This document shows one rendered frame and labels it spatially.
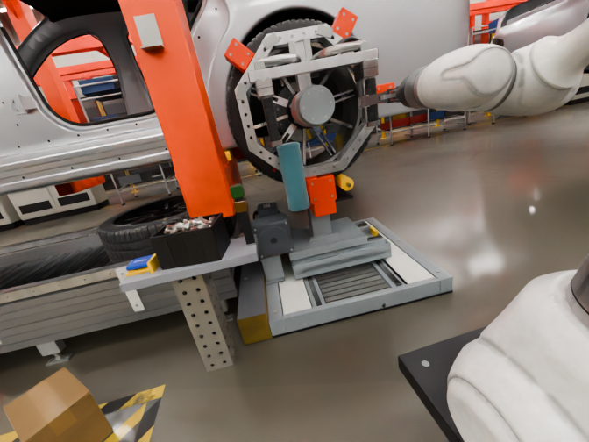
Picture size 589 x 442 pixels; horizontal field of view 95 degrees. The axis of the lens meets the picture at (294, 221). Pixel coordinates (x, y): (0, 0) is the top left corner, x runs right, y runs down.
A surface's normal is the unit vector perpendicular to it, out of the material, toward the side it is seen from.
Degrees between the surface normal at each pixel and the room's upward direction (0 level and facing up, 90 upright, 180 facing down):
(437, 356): 0
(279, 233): 90
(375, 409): 0
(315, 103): 90
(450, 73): 75
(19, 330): 90
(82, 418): 90
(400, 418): 0
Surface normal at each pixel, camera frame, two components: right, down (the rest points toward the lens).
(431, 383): -0.18, -0.92
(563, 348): -0.84, -0.35
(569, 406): -0.89, 0.10
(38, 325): 0.14, 0.32
